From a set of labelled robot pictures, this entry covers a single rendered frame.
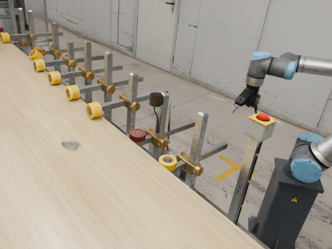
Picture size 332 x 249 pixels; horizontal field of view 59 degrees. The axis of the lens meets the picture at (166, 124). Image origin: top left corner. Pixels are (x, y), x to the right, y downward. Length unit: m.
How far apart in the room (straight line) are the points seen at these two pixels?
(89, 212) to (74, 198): 0.09
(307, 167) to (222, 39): 2.96
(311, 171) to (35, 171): 1.30
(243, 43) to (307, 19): 0.83
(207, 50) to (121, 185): 3.56
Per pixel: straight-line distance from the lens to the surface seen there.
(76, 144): 1.37
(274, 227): 2.15
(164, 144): 1.50
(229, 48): 4.30
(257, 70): 1.56
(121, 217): 1.04
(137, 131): 1.46
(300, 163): 1.68
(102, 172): 1.22
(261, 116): 1.06
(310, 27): 3.85
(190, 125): 1.70
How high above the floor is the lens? 1.66
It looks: 29 degrees down
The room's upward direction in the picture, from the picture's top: 7 degrees clockwise
